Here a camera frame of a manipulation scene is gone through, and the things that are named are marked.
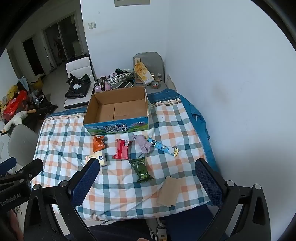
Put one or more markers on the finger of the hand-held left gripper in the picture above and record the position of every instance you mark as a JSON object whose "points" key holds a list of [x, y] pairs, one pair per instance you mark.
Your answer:
{"points": [[7, 163], [30, 169]]}

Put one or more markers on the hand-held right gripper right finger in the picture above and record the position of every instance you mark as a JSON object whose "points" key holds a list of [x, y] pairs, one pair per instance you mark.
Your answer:
{"points": [[208, 179]]}

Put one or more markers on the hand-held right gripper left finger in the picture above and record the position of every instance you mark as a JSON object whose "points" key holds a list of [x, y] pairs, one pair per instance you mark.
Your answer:
{"points": [[86, 177]]}

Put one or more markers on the yellow white tissue pack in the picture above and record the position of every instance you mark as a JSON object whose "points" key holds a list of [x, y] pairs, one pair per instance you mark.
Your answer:
{"points": [[101, 158]]}

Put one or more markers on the orange snack packet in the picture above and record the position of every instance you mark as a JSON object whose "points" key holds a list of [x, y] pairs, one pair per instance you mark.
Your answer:
{"points": [[100, 144]]}

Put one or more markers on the red snack packet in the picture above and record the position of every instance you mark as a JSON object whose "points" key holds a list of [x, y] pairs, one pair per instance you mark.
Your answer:
{"points": [[122, 150]]}

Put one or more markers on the green snack packet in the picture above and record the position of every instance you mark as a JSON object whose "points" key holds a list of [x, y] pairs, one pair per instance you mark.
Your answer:
{"points": [[140, 169]]}

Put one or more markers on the blue long snack packet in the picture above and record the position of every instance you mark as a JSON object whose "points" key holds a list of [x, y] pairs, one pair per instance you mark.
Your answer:
{"points": [[163, 147]]}

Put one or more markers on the purple sock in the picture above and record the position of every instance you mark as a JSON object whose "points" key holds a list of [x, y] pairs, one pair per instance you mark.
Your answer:
{"points": [[143, 144]]}

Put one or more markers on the printed cardboard box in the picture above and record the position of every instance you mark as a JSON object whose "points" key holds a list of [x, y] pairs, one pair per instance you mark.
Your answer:
{"points": [[115, 111]]}

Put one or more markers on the empty grey chair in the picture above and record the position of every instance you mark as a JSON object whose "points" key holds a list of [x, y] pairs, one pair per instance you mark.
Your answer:
{"points": [[22, 141]]}

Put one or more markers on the plaid blanket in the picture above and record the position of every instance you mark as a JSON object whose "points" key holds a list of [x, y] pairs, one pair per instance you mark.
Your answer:
{"points": [[120, 192]]}

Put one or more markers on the brown paper sheet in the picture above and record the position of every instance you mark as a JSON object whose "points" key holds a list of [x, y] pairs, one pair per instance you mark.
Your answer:
{"points": [[170, 191]]}

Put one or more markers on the white goose plush toy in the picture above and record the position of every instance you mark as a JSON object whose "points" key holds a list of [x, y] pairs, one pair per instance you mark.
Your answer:
{"points": [[17, 119]]}

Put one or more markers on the blue jacket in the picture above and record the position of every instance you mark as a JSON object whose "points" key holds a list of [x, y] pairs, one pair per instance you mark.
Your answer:
{"points": [[196, 125]]}

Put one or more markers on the red plastic bag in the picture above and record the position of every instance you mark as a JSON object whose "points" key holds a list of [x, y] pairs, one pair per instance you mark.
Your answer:
{"points": [[15, 104]]}

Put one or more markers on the black luggage pile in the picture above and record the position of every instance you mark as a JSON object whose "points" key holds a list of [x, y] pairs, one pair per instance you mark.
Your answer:
{"points": [[44, 109]]}

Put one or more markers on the yellow bag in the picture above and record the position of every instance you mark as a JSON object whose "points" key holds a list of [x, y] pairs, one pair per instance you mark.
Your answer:
{"points": [[10, 92]]}

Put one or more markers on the light blue cloth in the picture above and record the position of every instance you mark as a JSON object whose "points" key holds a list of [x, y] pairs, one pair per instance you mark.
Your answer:
{"points": [[23, 83]]}

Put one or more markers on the yellow open carton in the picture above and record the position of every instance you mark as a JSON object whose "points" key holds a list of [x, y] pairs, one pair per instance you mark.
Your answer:
{"points": [[38, 83]]}

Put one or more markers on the black plastic bag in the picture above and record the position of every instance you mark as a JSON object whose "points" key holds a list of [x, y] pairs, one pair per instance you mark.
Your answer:
{"points": [[77, 87]]}

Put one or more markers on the pink suitcase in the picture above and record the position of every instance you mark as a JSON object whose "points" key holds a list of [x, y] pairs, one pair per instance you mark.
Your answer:
{"points": [[100, 87]]}

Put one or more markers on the patterned tote bag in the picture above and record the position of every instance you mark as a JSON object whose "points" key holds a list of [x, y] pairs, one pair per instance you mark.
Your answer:
{"points": [[118, 80]]}

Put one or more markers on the flat cardboard sheet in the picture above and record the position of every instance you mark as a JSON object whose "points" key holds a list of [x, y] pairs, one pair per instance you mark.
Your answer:
{"points": [[171, 82]]}

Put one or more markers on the tape roll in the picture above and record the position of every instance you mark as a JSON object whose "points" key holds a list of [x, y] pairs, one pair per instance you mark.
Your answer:
{"points": [[154, 85]]}

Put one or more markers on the white padded chair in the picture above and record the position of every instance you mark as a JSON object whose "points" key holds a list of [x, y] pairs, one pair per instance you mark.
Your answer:
{"points": [[78, 64]]}

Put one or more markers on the yellow snack box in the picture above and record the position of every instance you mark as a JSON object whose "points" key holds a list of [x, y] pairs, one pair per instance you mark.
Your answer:
{"points": [[143, 71]]}

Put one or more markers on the grey chair with clutter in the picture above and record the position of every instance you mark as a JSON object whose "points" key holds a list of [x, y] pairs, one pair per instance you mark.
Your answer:
{"points": [[150, 60]]}

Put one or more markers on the white wall switch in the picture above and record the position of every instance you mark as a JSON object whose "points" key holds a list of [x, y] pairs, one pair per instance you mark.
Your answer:
{"points": [[92, 25]]}

